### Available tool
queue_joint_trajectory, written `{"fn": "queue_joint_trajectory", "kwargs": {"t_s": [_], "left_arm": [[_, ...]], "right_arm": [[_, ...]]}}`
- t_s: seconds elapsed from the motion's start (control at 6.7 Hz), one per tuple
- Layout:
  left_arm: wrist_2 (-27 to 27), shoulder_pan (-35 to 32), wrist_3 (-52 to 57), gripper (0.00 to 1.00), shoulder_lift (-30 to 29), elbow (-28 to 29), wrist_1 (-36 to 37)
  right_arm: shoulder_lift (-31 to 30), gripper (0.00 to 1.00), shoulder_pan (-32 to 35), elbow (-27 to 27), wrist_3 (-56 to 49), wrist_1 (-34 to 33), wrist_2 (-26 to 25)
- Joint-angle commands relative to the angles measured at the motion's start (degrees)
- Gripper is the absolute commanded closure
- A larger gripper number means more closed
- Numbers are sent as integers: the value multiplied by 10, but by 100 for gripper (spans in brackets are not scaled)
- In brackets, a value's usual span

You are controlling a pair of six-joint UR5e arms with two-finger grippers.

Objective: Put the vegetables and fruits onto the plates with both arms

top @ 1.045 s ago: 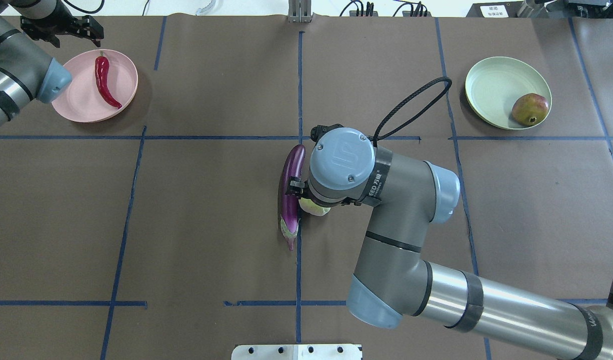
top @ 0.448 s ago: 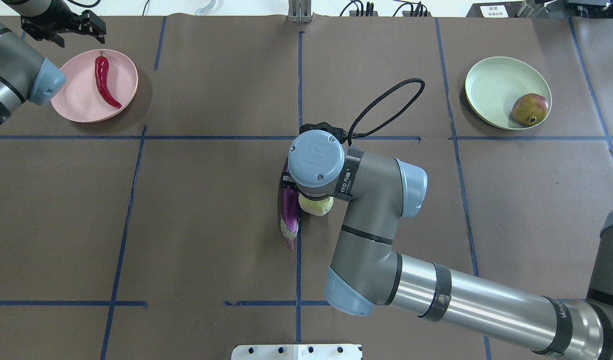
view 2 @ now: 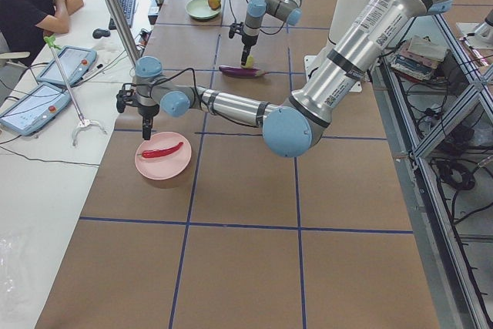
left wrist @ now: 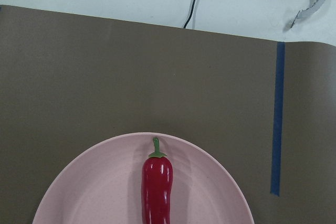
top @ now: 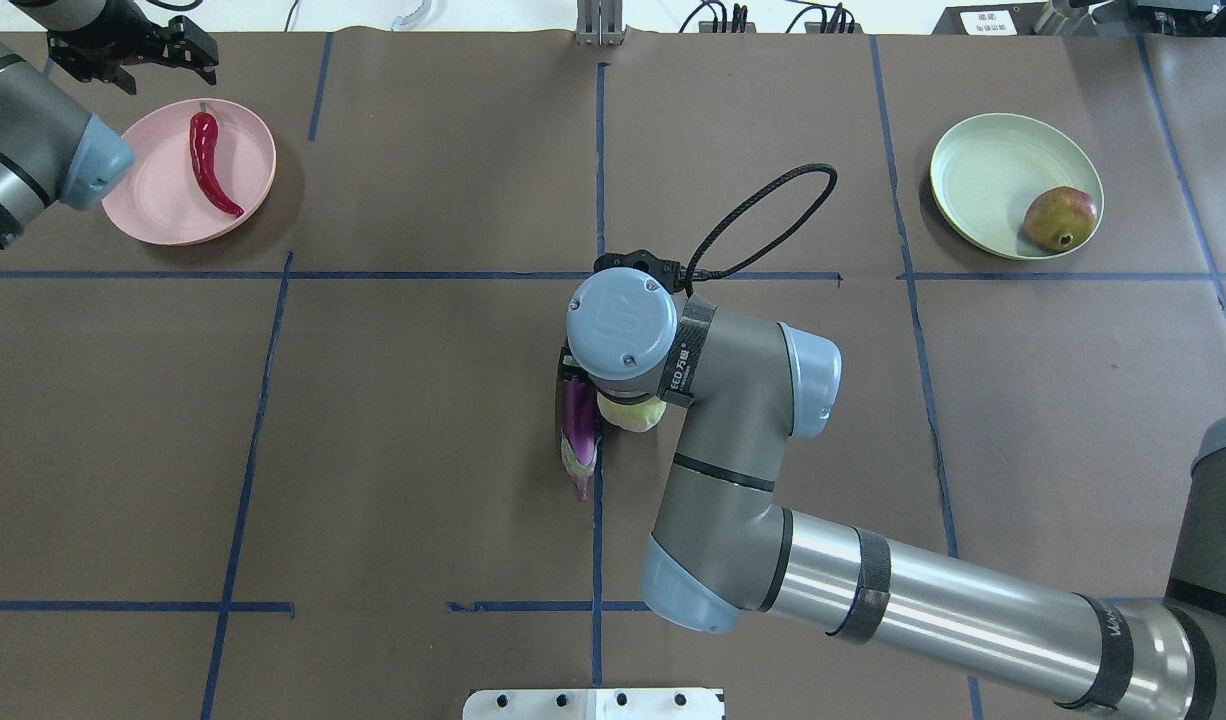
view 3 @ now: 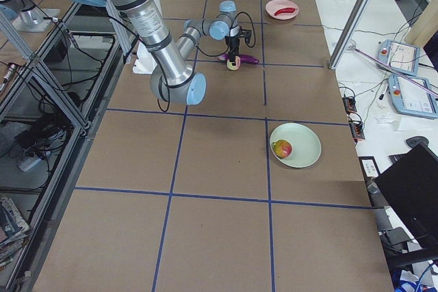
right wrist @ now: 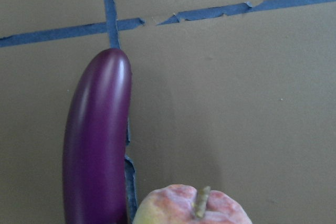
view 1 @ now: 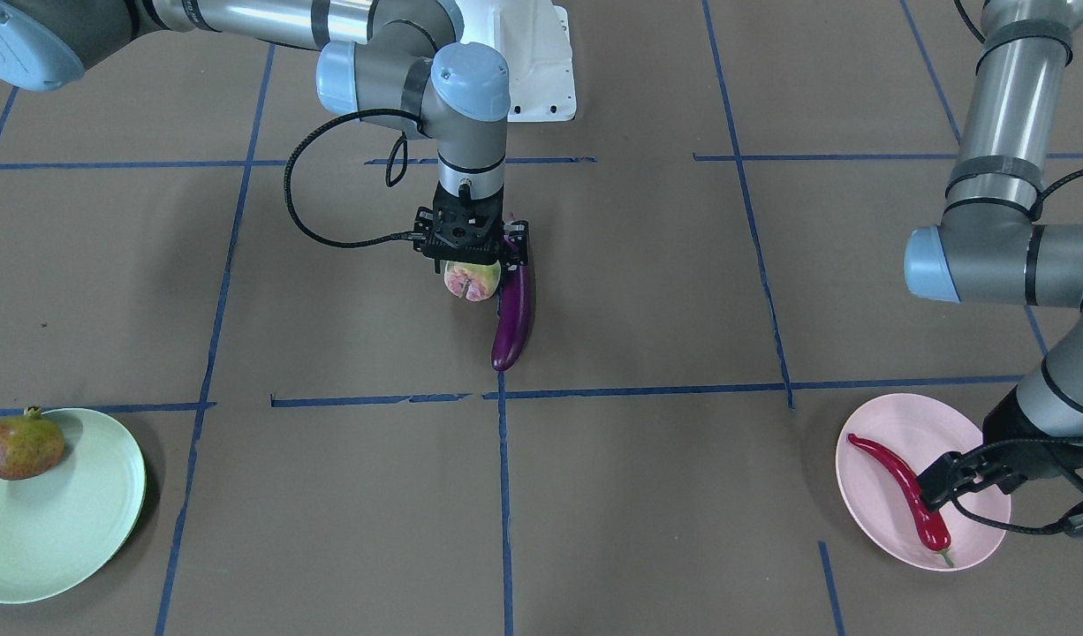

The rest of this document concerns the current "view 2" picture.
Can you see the pink plate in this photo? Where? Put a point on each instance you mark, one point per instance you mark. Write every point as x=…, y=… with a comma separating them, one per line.
x=166, y=167

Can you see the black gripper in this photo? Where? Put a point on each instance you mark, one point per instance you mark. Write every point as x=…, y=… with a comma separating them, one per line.
x=245, y=44
x=147, y=112

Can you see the teach pendant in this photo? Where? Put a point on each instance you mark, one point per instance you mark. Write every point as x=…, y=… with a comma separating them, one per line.
x=75, y=61
x=36, y=109

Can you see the purple eggplant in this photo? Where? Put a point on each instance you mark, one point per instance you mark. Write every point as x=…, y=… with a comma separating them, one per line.
x=241, y=73

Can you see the stack of books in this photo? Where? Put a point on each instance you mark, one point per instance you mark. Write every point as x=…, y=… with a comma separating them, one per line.
x=418, y=58

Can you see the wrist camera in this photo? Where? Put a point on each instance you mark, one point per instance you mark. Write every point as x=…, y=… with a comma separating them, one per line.
x=125, y=97
x=236, y=28

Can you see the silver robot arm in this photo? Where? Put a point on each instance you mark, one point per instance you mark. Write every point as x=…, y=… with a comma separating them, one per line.
x=296, y=125
x=287, y=11

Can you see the seated person in black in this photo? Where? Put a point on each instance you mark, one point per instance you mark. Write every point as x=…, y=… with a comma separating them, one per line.
x=25, y=23

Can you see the red-yellow apple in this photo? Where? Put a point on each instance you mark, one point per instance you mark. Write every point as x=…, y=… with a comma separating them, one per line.
x=214, y=4

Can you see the red chili pepper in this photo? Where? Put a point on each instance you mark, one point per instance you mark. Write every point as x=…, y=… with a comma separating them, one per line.
x=157, y=153

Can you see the near teach pendant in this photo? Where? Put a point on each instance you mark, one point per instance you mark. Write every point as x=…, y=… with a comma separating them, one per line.
x=36, y=109

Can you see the black keyboard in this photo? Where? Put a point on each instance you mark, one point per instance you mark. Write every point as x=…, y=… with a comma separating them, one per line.
x=128, y=8

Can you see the black computer mouse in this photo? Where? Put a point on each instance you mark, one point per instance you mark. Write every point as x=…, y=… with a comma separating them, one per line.
x=101, y=33

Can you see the green plate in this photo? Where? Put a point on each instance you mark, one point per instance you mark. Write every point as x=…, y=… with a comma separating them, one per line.
x=199, y=10

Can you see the aluminium frame post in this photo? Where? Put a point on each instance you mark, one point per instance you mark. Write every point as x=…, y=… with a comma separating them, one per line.
x=123, y=29

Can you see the far teach pendant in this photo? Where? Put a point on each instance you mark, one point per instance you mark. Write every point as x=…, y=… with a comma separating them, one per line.
x=75, y=61

